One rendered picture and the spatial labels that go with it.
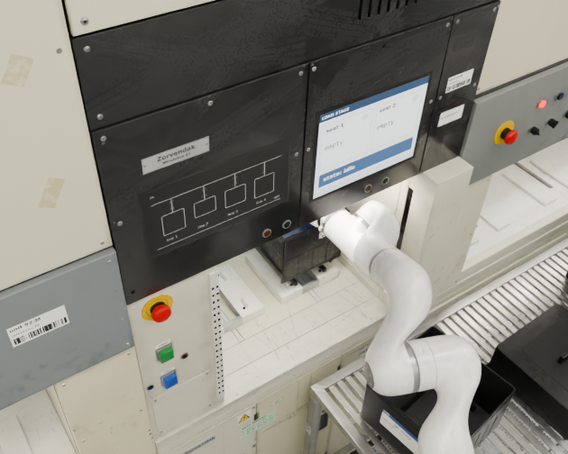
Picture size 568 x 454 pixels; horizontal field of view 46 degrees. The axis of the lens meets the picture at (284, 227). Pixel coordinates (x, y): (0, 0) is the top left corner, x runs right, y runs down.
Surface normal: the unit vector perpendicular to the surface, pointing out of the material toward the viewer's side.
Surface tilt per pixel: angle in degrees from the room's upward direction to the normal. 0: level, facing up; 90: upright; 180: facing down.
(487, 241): 0
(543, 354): 0
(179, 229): 90
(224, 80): 90
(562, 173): 0
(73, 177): 90
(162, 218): 90
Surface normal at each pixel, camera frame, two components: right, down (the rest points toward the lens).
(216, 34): 0.56, 0.59
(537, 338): 0.04, -0.72
